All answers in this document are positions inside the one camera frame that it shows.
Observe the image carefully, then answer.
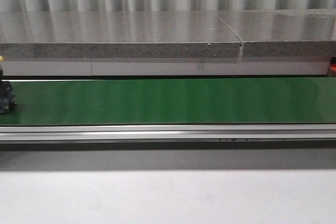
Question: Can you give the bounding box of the green conveyor belt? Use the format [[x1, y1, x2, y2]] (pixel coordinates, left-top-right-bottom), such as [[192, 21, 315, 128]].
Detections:
[[0, 78, 336, 145]]

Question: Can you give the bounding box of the grey stone slab right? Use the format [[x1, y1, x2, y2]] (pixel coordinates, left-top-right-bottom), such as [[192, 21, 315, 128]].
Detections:
[[217, 9, 335, 61]]

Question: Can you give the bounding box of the grey stone slab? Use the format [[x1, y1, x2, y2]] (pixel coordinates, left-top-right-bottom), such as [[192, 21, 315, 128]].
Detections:
[[217, 9, 335, 61], [1, 11, 240, 60]]

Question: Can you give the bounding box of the grey stone slab left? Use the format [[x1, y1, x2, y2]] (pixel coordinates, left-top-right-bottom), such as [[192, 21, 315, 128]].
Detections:
[[1, 11, 240, 60]]

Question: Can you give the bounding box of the red plastic tray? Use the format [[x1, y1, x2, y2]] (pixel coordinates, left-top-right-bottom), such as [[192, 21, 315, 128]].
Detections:
[[328, 57, 336, 77]]

